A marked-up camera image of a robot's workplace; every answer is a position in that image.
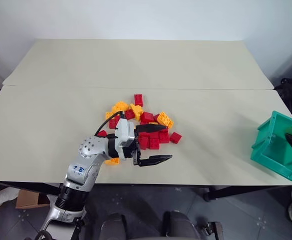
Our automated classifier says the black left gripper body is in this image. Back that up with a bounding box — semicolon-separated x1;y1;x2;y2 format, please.
122;127;143;167

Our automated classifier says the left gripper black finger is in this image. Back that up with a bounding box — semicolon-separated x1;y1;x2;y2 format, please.
138;154;173;167
135;123;169;135

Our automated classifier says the yellow toy block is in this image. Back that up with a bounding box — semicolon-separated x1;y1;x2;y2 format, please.
111;100;129;114
129;102;144;121
104;157;121;167
105;110;120;121
156;111;175;129

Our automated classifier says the teal plastic bin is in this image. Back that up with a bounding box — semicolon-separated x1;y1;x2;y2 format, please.
250;110;292;182

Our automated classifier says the black office chair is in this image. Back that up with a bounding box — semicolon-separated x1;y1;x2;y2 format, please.
273;76;292;122

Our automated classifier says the brown cardboard box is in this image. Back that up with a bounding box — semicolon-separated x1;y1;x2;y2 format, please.
15;189;50;209

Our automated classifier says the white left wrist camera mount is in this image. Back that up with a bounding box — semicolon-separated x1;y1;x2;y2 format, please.
110;117;137;161

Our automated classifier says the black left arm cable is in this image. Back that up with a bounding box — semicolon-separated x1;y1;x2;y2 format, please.
95;111;125;138

